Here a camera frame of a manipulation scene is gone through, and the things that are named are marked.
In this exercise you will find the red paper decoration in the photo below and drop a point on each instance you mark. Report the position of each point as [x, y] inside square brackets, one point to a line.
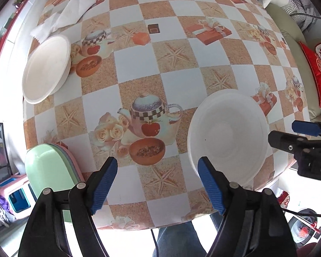
[283, 198]

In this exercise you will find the person's legs in jeans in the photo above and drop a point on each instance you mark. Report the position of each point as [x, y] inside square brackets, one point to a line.
[176, 239]

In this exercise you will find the white paper napkin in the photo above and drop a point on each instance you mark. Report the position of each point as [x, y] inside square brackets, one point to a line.
[72, 10]

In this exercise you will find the pink square plate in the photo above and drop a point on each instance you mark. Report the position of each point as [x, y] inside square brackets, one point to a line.
[67, 148]

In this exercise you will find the olive green sofa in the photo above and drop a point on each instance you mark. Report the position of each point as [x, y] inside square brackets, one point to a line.
[310, 91]

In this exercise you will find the striped grey cloth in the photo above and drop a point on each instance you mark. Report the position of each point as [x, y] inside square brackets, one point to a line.
[297, 5]

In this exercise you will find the checkered printed tablecloth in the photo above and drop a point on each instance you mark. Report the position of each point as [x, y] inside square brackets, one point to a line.
[176, 67]

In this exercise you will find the white bowl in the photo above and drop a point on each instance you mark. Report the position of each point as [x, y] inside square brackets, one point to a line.
[45, 69]
[227, 136]

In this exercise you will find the bundle of clothes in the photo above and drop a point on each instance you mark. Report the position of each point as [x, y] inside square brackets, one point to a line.
[0, 206]

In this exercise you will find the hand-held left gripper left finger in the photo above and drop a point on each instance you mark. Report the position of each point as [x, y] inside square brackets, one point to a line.
[104, 187]

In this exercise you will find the pink plastic stool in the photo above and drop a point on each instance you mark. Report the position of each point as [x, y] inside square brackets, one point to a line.
[5, 186]

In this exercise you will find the blue square plate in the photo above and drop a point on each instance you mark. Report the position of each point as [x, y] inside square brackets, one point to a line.
[69, 158]

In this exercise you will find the red embroidered cushion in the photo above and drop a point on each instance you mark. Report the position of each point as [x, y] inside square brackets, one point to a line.
[314, 69]

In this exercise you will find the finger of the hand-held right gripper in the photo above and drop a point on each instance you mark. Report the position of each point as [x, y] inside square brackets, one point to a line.
[283, 142]
[307, 128]

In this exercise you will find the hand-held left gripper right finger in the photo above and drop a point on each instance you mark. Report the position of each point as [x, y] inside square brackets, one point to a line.
[211, 187]

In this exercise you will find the glass fish tank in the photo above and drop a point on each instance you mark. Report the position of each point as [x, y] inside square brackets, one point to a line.
[0, 152]

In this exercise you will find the white rod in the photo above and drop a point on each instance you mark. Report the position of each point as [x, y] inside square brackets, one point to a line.
[309, 223]

